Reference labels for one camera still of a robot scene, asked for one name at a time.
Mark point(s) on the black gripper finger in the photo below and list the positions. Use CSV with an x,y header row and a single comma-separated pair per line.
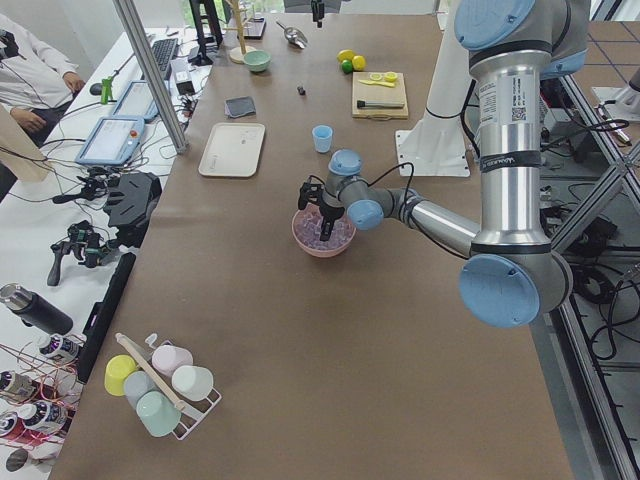
x,y
317,9

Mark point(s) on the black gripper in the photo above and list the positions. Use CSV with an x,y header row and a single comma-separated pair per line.
x,y
330,209

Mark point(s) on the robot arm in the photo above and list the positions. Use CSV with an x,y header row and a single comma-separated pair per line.
x,y
511,274

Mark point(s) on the pink bowl of ice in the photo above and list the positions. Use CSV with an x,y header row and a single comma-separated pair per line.
x,y
306,229

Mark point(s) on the metal ice scoop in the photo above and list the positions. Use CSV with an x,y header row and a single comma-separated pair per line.
x,y
294,36

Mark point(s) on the light blue plastic cup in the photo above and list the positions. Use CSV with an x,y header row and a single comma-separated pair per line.
x,y
322,136

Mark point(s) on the white cup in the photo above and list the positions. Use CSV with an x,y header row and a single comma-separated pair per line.
x,y
193,382

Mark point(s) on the pink cup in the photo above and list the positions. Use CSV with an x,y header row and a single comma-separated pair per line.
x,y
166,359

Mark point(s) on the grey cup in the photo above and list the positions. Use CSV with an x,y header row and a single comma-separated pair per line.
x,y
136,385

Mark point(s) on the yellow cup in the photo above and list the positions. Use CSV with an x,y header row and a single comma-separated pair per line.
x,y
117,370

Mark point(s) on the mint green cup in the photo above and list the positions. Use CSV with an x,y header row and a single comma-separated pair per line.
x,y
157,413

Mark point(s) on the yellow lemon far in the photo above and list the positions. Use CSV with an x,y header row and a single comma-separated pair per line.
x,y
345,54

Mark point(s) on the yellow lemon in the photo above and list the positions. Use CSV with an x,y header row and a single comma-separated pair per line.
x,y
358,62
345,54

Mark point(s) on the green lime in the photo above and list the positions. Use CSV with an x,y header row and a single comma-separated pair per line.
x,y
346,67

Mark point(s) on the yellow lemon near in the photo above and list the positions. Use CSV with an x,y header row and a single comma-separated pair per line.
x,y
358,62

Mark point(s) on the mint green bowl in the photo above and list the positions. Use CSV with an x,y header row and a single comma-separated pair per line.
x,y
257,61

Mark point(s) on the wooden mug tree stand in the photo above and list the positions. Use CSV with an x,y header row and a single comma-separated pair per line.
x,y
238,53

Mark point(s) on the metal muddler black tip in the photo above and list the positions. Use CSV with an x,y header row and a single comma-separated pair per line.
x,y
363,104

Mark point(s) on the wooden cutting board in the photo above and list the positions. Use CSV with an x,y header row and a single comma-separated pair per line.
x,y
379,94

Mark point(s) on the yellow plastic knife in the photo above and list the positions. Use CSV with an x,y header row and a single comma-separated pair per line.
x,y
369,82

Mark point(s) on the cream rabbit tray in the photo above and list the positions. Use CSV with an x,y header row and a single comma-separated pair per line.
x,y
232,150

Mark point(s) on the grey folded cloth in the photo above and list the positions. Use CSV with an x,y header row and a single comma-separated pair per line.
x,y
240,107

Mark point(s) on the black keyboard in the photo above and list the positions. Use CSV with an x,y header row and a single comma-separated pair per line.
x,y
164,51

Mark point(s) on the black plastic housing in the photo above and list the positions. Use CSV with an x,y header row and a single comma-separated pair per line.
x,y
130,202

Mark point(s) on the blue teach pendant far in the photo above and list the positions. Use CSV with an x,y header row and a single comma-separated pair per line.
x,y
136,100

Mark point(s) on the blue teach pendant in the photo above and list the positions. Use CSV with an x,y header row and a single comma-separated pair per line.
x,y
136,100
112,141

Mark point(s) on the green clamp tool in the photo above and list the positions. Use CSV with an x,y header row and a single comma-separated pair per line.
x,y
106,90

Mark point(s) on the blue teach pendant near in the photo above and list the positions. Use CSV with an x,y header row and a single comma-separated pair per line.
x,y
112,141

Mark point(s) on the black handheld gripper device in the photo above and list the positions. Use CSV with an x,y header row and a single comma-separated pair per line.
x,y
86,246

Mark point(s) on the black bar device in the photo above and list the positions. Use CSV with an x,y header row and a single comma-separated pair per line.
x,y
101,317

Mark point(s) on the seated person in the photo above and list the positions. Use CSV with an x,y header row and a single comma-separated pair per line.
x,y
38,82

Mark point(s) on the black thermos bottle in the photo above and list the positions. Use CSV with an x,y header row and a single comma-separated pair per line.
x,y
34,310

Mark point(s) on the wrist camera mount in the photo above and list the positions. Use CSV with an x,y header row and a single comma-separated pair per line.
x,y
311,192

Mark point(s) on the aluminium frame post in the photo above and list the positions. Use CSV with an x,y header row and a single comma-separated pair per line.
x,y
136,34

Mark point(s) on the wooden rack handle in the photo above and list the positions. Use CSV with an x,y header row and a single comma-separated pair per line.
x,y
135,351

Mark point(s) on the white wire cup rack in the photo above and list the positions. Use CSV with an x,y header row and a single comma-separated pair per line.
x,y
195,411

